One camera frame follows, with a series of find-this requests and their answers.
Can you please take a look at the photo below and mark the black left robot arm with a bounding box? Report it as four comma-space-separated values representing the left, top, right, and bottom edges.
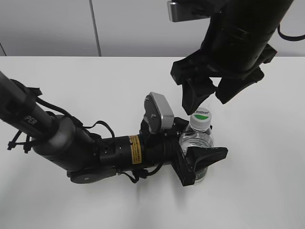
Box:
0, 74, 228, 186

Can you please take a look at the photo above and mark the white green bottle cap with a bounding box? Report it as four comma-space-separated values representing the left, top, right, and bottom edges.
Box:
190, 107, 212, 132

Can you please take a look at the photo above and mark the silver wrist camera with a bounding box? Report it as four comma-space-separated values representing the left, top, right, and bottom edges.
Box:
167, 0, 210, 22
143, 92, 174, 134

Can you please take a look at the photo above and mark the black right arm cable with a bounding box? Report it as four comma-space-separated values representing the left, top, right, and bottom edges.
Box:
277, 22, 305, 42

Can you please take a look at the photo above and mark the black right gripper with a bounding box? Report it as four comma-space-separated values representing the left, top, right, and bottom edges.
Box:
171, 0, 278, 115

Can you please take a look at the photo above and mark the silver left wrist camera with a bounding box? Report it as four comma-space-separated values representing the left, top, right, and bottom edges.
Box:
143, 92, 174, 134

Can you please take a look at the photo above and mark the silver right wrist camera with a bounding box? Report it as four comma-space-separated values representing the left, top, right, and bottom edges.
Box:
167, 0, 210, 22

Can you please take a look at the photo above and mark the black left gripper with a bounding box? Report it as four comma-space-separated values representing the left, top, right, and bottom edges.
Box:
139, 117, 228, 186

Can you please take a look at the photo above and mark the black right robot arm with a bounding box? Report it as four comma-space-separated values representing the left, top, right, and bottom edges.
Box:
168, 0, 292, 115

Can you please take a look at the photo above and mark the clear green-label water bottle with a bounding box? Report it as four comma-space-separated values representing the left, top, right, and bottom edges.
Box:
179, 124, 214, 185

